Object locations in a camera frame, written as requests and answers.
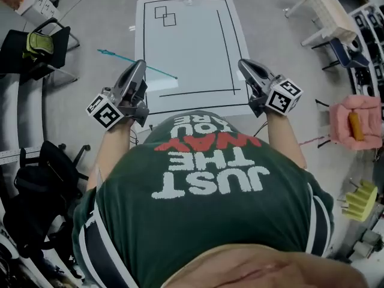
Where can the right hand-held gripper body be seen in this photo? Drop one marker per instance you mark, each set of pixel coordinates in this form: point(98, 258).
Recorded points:
point(261, 76)

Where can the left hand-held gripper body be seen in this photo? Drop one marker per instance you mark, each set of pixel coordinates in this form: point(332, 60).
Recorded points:
point(127, 81)

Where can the teal star stick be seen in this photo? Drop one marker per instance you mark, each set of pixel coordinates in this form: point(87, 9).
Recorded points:
point(162, 73)

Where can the person's left forearm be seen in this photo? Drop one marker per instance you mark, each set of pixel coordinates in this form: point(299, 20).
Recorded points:
point(115, 148)

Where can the person's right forearm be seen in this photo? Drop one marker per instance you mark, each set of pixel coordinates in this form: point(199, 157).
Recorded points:
point(283, 136)

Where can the black cantilever chair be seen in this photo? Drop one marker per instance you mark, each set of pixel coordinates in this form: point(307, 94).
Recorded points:
point(60, 45)

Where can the blue chair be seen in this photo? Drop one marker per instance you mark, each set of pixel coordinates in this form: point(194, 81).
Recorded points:
point(343, 55)

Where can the pink toy sofa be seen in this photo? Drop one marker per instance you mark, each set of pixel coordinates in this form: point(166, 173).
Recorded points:
point(340, 121)

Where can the white plastic stool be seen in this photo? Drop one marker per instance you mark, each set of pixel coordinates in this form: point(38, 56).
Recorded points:
point(325, 10)

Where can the yellow-green safety vest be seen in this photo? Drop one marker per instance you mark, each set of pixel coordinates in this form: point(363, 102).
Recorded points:
point(37, 43)

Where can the grey tape roll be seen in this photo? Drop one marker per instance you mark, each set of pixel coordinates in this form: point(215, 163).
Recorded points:
point(355, 46)

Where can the black office chair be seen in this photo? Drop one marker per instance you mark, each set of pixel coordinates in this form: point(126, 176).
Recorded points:
point(54, 157)

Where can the orange cylinder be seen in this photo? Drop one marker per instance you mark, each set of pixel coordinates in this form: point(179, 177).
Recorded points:
point(356, 126)

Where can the white shelf with black devices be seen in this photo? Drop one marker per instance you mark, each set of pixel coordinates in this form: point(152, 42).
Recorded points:
point(370, 49)

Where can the person's green printed shirt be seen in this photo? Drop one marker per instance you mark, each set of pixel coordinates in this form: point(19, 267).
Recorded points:
point(195, 217)

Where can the yellow foam block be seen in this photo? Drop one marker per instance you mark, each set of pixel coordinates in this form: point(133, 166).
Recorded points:
point(361, 201)

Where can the person's chin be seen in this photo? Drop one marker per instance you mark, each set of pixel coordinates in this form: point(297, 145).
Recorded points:
point(270, 271)

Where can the white measuring rail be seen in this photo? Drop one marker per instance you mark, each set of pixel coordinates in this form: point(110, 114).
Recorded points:
point(15, 154)

